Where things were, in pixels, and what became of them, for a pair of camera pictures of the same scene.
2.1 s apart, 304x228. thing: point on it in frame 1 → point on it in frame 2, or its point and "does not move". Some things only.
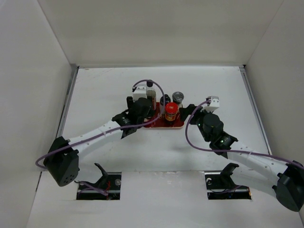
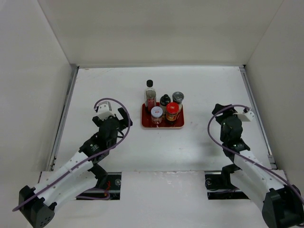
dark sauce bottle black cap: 151,93 does not move
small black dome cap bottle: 167,99 does not move
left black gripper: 130,102 → 123,123
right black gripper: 185,111 → 227,113
